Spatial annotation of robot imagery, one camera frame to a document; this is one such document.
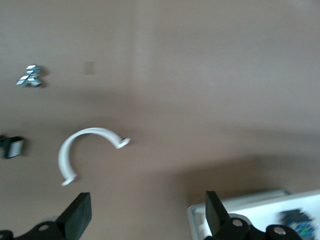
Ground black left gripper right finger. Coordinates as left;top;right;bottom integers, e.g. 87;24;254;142
205;190;254;240

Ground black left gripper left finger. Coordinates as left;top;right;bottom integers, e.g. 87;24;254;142
21;191;93;240

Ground white drawer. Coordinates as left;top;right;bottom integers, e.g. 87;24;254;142
186;188;320;240

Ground yellow push button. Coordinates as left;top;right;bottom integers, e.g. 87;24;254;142
279;208;316;239

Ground small metal tee fitting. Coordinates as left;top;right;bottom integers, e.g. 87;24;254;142
15;64;45;89

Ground brown tape patch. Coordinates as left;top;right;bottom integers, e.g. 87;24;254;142
84;60;96;76

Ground white curved plastic bracket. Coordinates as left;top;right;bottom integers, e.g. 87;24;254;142
57;126;132;188

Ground black switch with white face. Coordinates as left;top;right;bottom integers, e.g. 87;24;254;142
0;135;26;160

